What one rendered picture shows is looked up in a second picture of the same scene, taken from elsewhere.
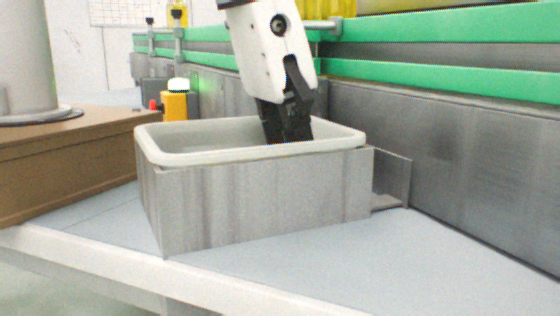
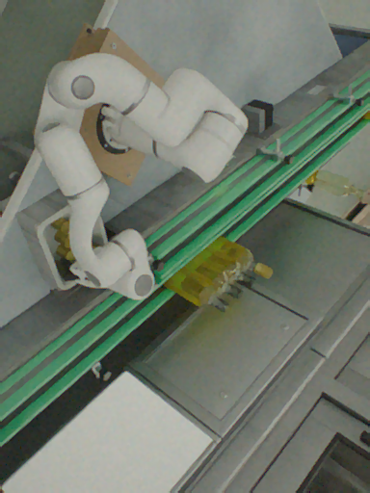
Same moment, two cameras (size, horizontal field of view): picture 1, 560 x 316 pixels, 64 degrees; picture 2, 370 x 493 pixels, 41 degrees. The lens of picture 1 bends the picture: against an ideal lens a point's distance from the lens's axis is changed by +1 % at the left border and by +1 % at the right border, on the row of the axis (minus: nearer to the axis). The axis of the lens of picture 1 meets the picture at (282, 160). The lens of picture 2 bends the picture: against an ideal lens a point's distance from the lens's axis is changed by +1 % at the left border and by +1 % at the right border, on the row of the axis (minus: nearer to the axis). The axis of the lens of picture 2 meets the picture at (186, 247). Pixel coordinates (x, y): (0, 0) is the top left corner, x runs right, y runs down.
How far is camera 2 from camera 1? 1.01 m
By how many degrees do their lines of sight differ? 31
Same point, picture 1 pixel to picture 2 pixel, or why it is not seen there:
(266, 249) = (18, 246)
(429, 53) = (93, 323)
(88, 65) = not seen: outside the picture
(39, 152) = not seen: hidden behind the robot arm
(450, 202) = (38, 309)
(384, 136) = (81, 292)
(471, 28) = (83, 341)
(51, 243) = (36, 159)
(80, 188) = not seen: hidden behind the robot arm
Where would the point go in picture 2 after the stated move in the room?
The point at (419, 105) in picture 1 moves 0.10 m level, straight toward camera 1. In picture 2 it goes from (75, 312) to (44, 313)
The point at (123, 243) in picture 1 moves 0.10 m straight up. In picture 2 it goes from (26, 194) to (51, 210)
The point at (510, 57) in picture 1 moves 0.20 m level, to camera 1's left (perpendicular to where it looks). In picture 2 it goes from (63, 348) to (69, 278)
